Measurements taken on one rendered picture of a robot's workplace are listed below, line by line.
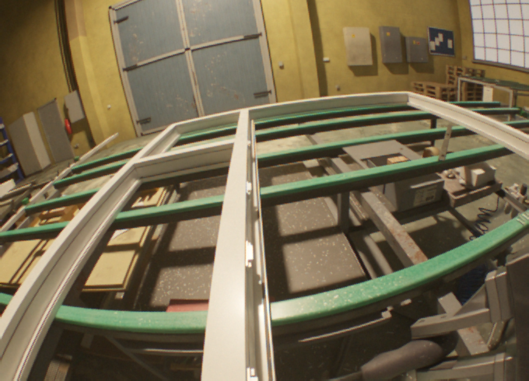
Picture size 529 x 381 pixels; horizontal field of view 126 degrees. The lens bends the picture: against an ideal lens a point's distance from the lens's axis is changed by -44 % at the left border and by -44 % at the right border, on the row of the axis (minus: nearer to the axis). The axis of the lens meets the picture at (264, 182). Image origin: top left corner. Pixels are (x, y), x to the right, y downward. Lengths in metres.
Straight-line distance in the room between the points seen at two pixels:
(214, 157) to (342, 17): 6.61
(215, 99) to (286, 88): 1.89
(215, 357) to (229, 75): 6.29
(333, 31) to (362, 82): 1.68
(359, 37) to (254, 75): 3.05
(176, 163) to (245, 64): 5.67
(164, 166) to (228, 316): 0.67
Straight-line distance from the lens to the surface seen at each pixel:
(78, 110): 8.03
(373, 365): 0.24
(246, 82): 6.40
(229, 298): 0.28
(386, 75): 7.66
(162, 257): 0.95
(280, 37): 6.57
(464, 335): 0.42
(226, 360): 0.25
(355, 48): 6.96
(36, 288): 0.55
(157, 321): 0.39
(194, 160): 0.82
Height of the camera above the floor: 1.16
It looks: 28 degrees down
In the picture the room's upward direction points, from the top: 10 degrees counter-clockwise
